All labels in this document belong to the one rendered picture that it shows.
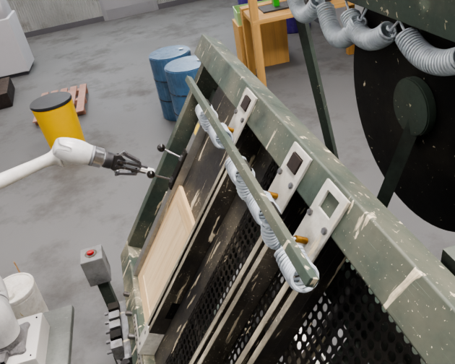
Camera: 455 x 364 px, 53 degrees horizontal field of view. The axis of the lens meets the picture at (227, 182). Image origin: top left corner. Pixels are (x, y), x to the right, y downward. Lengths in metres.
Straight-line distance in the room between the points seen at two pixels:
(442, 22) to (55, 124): 4.61
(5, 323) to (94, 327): 1.30
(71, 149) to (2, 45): 7.39
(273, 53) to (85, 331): 4.99
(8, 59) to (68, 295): 6.22
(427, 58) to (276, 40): 5.87
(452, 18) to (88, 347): 2.95
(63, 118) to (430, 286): 4.88
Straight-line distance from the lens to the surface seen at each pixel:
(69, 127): 5.46
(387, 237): 0.89
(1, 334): 2.36
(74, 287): 3.92
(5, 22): 9.23
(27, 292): 3.50
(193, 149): 2.06
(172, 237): 2.07
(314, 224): 1.04
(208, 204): 1.67
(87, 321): 3.62
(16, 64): 9.40
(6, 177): 2.07
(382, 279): 0.88
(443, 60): 1.26
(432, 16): 1.31
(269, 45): 7.10
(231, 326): 1.42
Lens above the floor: 2.52
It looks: 34 degrees down
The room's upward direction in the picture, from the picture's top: 11 degrees counter-clockwise
